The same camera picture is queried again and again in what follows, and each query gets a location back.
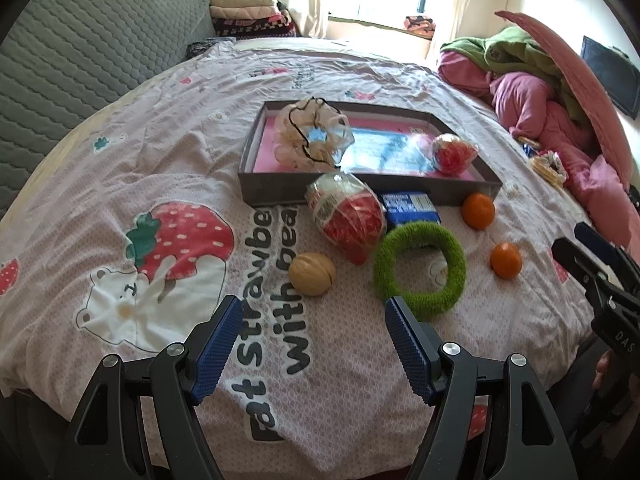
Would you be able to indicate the strawberry bear printed bedsheet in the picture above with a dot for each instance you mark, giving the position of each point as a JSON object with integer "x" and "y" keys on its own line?
{"x": 150, "y": 160}

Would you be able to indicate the dark patterned folded blanket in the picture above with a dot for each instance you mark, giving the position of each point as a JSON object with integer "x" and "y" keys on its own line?
{"x": 260, "y": 29}

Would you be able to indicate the clear snack packet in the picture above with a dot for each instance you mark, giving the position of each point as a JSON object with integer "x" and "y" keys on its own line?
{"x": 549, "y": 166}

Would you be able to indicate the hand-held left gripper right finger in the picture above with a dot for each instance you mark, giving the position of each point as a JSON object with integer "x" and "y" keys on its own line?
{"x": 407, "y": 345}

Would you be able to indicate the cream frilly scrunchie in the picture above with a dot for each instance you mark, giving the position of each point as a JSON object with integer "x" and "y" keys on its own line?
{"x": 292, "y": 149}

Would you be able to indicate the patterned pouch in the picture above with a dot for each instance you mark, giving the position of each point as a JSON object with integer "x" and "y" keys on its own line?
{"x": 419, "y": 25}

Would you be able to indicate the grey quilted headboard cover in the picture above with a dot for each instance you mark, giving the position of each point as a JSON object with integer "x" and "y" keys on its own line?
{"x": 75, "y": 60}

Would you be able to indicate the green blanket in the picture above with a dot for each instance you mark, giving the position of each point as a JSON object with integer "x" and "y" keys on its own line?
{"x": 520, "y": 50}

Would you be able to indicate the person's right hand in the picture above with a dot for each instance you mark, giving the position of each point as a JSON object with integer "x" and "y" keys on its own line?
{"x": 602, "y": 370}

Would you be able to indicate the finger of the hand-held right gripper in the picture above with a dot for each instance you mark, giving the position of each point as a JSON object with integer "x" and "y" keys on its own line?
{"x": 577, "y": 260}
{"x": 600, "y": 242}

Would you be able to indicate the pink cushion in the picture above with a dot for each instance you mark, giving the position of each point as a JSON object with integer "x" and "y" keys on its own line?
{"x": 585, "y": 90}

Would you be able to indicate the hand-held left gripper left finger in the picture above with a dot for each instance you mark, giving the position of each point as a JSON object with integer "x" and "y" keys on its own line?
{"x": 220, "y": 345}

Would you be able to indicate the pink quilt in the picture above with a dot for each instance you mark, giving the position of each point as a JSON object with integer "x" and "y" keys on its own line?
{"x": 525, "y": 95}

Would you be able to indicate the cream folded blanket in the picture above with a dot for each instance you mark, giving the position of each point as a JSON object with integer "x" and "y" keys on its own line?
{"x": 240, "y": 1}

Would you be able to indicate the large egg toy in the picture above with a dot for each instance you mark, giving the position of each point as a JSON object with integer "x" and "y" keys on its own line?
{"x": 350, "y": 220}

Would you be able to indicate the black television screen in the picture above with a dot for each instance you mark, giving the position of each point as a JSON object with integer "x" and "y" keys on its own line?
{"x": 612, "y": 72}

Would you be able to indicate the dark patterned cloth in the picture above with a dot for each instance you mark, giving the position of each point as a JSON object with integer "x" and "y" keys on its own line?
{"x": 205, "y": 47}

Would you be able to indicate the blue cookie packet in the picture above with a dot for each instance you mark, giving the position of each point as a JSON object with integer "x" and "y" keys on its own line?
{"x": 410, "y": 207}

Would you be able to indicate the orange tangerine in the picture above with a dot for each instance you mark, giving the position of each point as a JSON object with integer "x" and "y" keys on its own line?
{"x": 506, "y": 260}
{"x": 478, "y": 211}

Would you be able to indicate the small wrapped egg toy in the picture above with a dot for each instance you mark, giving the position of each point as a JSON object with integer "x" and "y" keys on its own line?
{"x": 452, "y": 155}

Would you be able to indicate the grey box tray pink inside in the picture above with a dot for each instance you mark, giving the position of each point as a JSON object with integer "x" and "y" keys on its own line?
{"x": 280, "y": 187}

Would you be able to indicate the small yellow snack packet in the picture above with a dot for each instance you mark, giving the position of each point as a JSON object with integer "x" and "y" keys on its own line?
{"x": 530, "y": 144}

